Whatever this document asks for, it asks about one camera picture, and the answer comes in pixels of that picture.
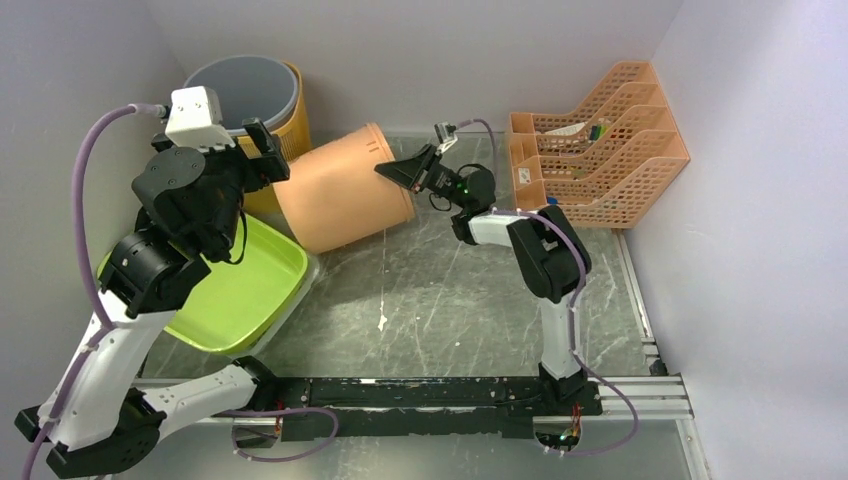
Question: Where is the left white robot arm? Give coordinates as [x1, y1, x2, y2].
[15, 118, 289, 479]

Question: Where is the orange mesh file organizer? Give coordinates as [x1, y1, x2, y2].
[507, 61, 690, 230]

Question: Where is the grey plastic bin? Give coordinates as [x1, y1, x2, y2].
[183, 55, 301, 136]

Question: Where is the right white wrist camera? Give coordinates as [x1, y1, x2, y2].
[434, 122, 458, 155]

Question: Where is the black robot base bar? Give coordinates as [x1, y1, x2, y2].
[245, 376, 603, 441]

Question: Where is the green plastic basin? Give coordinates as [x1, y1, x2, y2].
[97, 211, 310, 355]

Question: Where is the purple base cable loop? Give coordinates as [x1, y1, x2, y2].
[230, 405, 340, 464]

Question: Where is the aluminium rail frame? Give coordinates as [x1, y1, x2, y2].
[89, 231, 711, 480]

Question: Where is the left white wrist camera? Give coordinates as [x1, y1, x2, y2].
[165, 86, 236, 153]

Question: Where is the orange plastic bucket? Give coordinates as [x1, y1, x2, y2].
[274, 123, 415, 254]

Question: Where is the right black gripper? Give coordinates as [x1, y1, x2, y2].
[374, 144, 468, 211]

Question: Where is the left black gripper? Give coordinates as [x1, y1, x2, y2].
[153, 116, 289, 253]

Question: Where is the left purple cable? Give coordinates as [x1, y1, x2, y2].
[19, 102, 167, 480]

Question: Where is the yellow mesh waste bin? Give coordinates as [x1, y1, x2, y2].
[245, 62, 313, 216]

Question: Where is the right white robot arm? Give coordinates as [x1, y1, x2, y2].
[374, 145, 591, 414]

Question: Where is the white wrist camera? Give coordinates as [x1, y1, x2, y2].
[434, 122, 458, 155]
[165, 86, 236, 153]

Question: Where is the white plastic basket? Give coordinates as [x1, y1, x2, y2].
[228, 254, 321, 359]

